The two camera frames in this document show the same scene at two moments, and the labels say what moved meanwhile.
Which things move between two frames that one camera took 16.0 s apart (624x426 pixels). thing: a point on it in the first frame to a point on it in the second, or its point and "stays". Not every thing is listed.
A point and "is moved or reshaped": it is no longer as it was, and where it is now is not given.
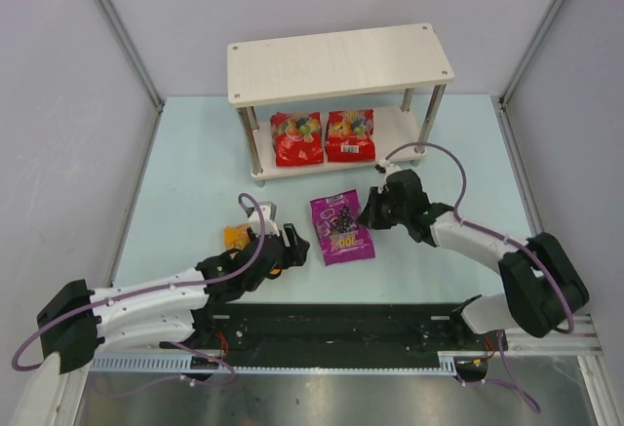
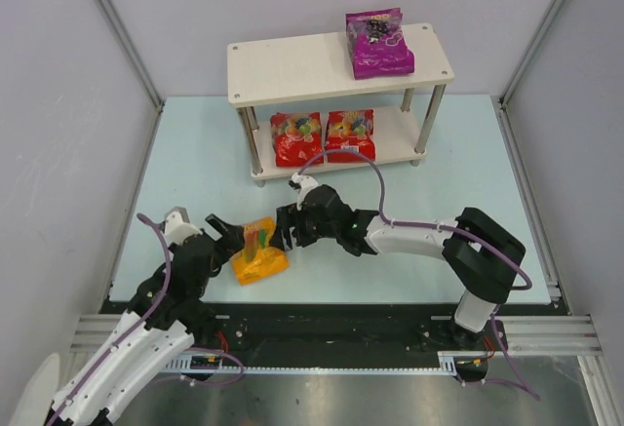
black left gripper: [288, 244] to [211, 244]
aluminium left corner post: [120, 29] stays
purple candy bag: [340, 236] is moved or reshaped
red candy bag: [297, 138] stays
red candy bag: [349, 135] stays
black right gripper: [381, 208] to [294, 224]
